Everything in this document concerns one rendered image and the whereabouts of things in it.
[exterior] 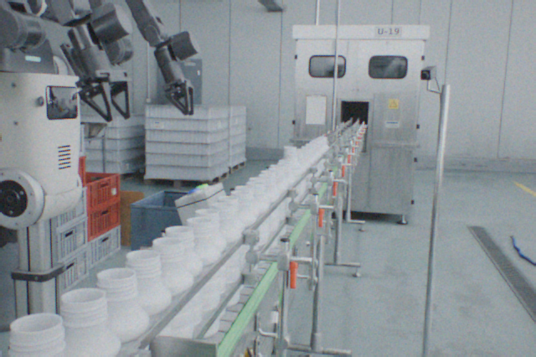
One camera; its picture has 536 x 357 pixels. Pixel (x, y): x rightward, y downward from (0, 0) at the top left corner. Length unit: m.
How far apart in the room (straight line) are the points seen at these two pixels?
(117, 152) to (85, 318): 8.06
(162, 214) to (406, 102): 4.36
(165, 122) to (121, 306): 7.58
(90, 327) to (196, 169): 7.54
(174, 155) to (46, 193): 6.63
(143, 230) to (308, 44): 4.35
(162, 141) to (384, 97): 3.52
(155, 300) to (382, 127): 5.49
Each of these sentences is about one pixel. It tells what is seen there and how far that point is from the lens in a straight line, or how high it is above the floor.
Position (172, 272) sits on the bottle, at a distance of 0.66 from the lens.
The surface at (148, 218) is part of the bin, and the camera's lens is 1.98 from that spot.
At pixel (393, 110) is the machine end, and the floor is 1.23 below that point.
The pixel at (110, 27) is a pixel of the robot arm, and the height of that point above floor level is 1.47.
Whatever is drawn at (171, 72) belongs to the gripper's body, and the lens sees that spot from 1.62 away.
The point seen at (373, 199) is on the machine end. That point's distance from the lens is 6.09.
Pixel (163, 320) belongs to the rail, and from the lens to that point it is 0.58.
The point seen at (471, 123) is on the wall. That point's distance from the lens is 11.66.
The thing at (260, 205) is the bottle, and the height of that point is 1.12.
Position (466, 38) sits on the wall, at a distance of 11.68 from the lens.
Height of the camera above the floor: 1.34
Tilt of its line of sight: 9 degrees down
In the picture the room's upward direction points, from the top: 2 degrees clockwise
